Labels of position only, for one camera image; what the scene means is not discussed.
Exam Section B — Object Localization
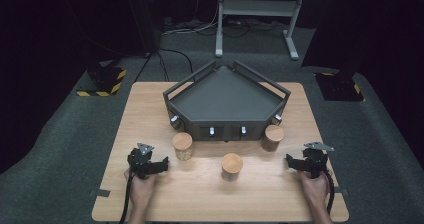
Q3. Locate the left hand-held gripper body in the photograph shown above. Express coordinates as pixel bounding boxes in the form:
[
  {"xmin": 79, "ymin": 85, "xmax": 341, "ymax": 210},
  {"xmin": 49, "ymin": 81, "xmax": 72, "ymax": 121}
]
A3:
[{"xmin": 127, "ymin": 142, "xmax": 158, "ymax": 180}]

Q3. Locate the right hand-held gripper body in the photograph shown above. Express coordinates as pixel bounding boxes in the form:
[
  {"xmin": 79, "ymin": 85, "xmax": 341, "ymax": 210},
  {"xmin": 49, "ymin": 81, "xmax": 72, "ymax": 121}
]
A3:
[{"xmin": 301, "ymin": 141, "xmax": 336, "ymax": 179}]

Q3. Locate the glass jar of pale seeds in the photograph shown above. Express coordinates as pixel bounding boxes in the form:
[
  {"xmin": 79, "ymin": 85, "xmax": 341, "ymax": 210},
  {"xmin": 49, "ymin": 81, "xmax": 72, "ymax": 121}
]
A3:
[{"xmin": 171, "ymin": 131, "xmax": 195, "ymax": 162}]

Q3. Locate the glass jar of reddish fruit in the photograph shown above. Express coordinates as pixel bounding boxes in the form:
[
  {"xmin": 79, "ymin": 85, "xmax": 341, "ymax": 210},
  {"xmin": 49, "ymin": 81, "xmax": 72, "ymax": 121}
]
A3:
[{"xmin": 260, "ymin": 124, "xmax": 286, "ymax": 153}]

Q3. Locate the glass jar of brown nuts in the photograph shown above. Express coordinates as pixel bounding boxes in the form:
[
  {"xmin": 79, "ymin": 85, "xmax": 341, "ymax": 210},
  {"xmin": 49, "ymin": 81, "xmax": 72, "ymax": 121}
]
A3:
[{"xmin": 220, "ymin": 152, "xmax": 245, "ymax": 182}]

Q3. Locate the dark grey corner rack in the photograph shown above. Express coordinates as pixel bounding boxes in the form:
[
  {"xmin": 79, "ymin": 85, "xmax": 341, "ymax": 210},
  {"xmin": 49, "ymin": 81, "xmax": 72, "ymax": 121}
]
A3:
[{"xmin": 162, "ymin": 59, "xmax": 292, "ymax": 143}]

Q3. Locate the person's left hand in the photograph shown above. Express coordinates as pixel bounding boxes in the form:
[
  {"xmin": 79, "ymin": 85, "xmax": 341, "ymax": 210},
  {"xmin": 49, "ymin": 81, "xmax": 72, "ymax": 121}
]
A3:
[{"xmin": 124, "ymin": 168, "xmax": 158, "ymax": 212}]

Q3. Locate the person's right hand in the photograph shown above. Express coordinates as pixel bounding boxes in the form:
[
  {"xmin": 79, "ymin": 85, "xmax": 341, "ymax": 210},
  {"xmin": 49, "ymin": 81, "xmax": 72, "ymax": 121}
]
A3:
[{"xmin": 297, "ymin": 169, "xmax": 331, "ymax": 208}]

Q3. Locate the black yellow striped base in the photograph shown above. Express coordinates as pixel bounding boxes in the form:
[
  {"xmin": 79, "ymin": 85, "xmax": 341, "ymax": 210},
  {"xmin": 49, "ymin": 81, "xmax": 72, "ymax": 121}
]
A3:
[
  {"xmin": 76, "ymin": 60, "xmax": 128, "ymax": 98},
  {"xmin": 314, "ymin": 71, "xmax": 365, "ymax": 103}
]

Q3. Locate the grey metal stand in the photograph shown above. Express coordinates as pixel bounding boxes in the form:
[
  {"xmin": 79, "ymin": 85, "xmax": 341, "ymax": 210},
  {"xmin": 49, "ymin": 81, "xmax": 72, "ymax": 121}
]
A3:
[{"xmin": 214, "ymin": 0, "xmax": 308, "ymax": 61}]

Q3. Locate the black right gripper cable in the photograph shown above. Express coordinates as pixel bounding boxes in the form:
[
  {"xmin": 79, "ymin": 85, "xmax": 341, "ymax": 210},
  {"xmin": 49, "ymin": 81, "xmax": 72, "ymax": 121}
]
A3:
[{"xmin": 323, "ymin": 168, "xmax": 336, "ymax": 216}]

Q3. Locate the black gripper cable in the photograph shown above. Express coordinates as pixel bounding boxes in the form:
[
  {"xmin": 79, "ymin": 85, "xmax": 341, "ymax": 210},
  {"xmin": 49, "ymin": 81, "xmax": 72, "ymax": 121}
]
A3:
[
  {"xmin": 118, "ymin": 171, "xmax": 135, "ymax": 224},
  {"xmin": 323, "ymin": 168, "xmax": 336, "ymax": 216}
]

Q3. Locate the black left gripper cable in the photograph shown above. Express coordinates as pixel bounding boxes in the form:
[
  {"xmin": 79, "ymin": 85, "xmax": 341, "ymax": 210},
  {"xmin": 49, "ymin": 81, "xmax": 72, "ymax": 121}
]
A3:
[{"xmin": 118, "ymin": 171, "xmax": 135, "ymax": 224}]

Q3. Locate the black floor cable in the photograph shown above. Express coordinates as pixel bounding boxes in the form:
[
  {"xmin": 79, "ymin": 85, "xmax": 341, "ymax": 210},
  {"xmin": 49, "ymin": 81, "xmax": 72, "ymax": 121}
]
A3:
[{"xmin": 157, "ymin": 47, "xmax": 195, "ymax": 82}]

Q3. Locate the bundle of black floor cables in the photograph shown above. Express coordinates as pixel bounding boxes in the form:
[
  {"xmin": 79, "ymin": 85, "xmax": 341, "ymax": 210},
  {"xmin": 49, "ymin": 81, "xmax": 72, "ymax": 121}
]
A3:
[{"xmin": 222, "ymin": 17, "xmax": 288, "ymax": 39}]

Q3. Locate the white floor cable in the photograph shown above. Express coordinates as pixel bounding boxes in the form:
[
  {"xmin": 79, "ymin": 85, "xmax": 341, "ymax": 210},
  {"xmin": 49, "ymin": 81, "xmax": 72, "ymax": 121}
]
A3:
[{"xmin": 162, "ymin": 2, "xmax": 222, "ymax": 36}]

